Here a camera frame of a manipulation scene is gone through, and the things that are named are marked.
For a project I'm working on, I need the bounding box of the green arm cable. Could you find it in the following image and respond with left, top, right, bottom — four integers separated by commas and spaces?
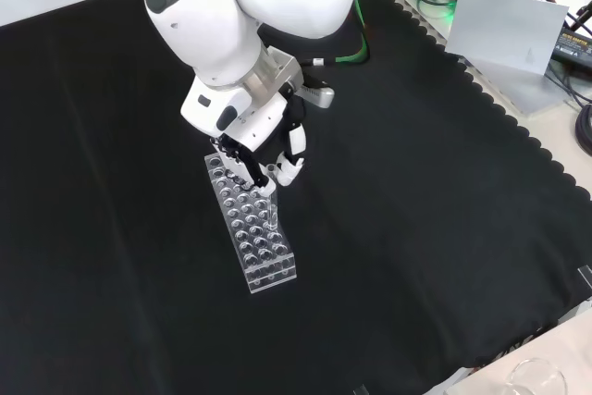
298, 0, 371, 68

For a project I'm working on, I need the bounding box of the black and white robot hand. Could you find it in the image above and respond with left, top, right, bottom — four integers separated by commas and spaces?
179, 78, 308, 198

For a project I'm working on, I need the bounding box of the black power adapter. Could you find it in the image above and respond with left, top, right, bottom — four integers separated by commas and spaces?
549, 27, 592, 66

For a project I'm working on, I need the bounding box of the pale grey board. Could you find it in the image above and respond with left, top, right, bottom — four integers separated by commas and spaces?
444, 0, 570, 76

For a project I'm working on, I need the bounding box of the clear glass beaker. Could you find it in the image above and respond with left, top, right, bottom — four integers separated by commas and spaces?
502, 356, 568, 395

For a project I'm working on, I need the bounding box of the metal base plate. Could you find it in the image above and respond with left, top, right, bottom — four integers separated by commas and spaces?
392, 0, 585, 115

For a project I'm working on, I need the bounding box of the clear glass test tube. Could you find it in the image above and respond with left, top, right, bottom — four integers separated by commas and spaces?
264, 163, 280, 230

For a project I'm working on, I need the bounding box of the black bench cloth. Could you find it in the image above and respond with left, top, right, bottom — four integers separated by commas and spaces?
0, 0, 592, 395

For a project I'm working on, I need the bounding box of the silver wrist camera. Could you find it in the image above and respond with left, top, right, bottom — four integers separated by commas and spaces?
298, 83, 335, 109

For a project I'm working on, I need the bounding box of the clear plastic test tube rack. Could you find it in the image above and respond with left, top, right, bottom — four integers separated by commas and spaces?
204, 153, 298, 295

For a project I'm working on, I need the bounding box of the coiled black cable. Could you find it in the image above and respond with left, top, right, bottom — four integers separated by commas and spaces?
574, 103, 592, 156

